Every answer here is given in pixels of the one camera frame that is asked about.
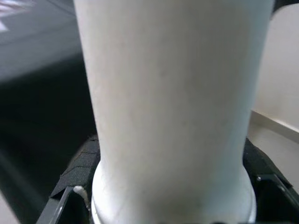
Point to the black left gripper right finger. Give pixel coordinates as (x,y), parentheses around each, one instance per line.
(268,186)

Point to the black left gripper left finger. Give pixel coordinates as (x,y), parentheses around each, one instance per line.
(79,168)

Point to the white plastic table leg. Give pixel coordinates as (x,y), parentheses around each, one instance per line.
(172,93)

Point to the black tablecloth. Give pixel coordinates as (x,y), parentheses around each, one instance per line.
(46,105)

